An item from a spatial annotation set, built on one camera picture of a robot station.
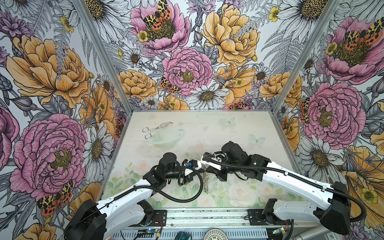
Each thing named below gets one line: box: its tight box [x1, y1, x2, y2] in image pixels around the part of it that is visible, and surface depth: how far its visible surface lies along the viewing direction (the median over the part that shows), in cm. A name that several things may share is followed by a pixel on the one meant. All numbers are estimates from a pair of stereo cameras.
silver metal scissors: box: [142, 121, 174, 139], surface depth 113 cm
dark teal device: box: [174, 231, 192, 240], surface depth 65 cm
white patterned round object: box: [202, 228, 229, 240], surface depth 69 cm
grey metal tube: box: [293, 226, 332, 240], surface depth 70 cm
